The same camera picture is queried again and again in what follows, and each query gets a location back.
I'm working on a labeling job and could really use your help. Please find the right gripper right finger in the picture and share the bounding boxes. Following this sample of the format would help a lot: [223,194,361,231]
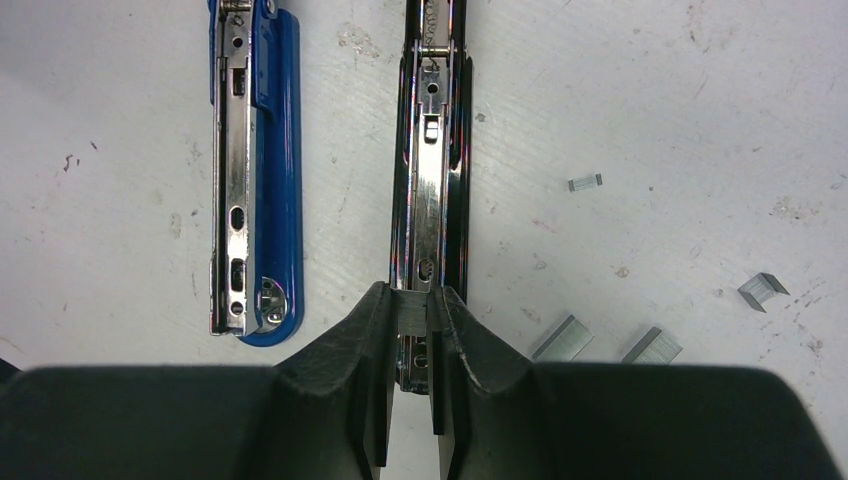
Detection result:
[427,289,840,479]

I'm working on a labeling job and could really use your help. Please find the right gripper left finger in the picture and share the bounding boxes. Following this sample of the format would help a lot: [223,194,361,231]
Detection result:
[1,282,398,479]

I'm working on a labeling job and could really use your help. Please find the black stapler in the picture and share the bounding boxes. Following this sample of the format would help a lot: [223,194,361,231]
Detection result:
[388,0,476,396]

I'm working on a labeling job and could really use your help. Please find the blue stapler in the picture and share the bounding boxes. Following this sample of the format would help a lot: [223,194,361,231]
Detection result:
[208,0,305,347]

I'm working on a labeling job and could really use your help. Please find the tiny staple fragment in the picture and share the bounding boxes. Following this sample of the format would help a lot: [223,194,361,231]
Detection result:
[567,173,603,193]

